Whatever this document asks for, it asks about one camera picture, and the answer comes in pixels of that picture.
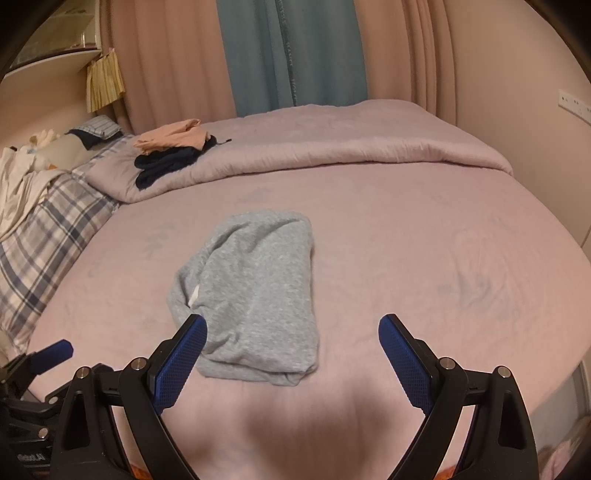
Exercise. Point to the pile of white clothes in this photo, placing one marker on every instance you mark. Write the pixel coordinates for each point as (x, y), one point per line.
(18, 184)

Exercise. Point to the dark navy folded garment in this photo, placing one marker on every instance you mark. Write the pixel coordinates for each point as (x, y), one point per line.
(166, 166)

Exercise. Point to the dark cloth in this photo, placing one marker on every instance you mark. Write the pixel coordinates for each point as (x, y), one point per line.
(82, 138)

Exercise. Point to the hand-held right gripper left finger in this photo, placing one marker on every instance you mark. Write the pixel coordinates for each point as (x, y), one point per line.
(182, 360)

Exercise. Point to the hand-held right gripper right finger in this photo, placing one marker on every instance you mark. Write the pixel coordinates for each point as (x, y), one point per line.
(401, 357)

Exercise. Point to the white wall socket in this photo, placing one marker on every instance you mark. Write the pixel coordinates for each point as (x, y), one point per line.
(575, 104)

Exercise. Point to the white wall shelf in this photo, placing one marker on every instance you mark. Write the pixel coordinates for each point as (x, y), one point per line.
(51, 62)

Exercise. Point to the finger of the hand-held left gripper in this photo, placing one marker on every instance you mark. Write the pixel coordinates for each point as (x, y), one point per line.
(57, 397)
(53, 353)

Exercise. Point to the pink duvet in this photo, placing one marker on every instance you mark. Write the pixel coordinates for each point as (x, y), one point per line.
(323, 138)

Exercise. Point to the pink bed sheet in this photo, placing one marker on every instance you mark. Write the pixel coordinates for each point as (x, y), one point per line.
(415, 230)

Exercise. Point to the striped pillow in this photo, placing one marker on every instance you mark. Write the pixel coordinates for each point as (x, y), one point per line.
(100, 127)

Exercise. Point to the plaid bed cover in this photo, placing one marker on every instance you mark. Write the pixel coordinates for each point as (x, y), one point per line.
(51, 235)

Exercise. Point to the yellow pleated cloth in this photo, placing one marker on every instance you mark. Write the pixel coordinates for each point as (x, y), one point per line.
(105, 81)

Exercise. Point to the grey sweatshirt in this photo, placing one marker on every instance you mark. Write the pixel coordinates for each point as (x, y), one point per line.
(258, 295)

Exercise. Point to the teal curtain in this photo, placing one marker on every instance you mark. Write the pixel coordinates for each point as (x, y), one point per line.
(295, 50)

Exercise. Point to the beige pillow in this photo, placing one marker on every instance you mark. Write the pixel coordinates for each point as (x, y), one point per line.
(67, 152)

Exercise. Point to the pink curtain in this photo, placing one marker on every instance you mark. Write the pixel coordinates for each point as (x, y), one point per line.
(406, 50)
(175, 64)

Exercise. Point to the peach folded garment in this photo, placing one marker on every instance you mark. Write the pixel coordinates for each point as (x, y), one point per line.
(171, 136)

